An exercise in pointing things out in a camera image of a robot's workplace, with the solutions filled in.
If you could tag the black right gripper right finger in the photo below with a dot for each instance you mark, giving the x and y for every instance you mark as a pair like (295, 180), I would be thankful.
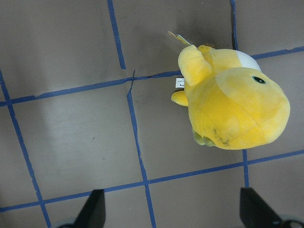
(255, 212)

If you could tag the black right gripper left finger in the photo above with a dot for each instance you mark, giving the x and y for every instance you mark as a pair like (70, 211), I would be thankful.
(92, 215)

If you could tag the yellow plush toy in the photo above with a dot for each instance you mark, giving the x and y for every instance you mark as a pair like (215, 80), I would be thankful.
(231, 103)

